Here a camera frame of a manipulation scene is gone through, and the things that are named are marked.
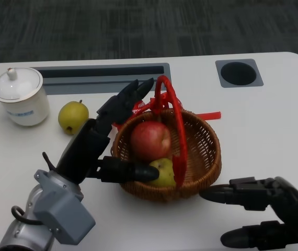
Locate white ceramic mug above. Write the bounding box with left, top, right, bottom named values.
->
left=0, top=79, right=51, bottom=127

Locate yellow-green pear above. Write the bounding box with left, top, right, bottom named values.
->
left=148, top=157, right=177, bottom=188
left=58, top=100, right=89, bottom=135

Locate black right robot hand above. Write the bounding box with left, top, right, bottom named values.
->
left=199, top=176, right=298, bottom=251

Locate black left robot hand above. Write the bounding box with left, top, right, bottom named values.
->
left=55, top=77, right=161, bottom=185

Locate gray round cable grommet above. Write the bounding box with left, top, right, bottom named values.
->
left=215, top=59, right=264, bottom=88

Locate red apple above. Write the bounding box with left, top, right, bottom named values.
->
left=130, top=120, right=172, bottom=162

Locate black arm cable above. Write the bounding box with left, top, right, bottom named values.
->
left=42, top=151, right=58, bottom=172
left=11, top=206, right=44, bottom=226

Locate wicker basket with red handle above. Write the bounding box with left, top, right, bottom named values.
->
left=111, top=75, right=222, bottom=202

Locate white ceramic mug lid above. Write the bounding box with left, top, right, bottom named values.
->
left=0, top=67, right=44, bottom=101

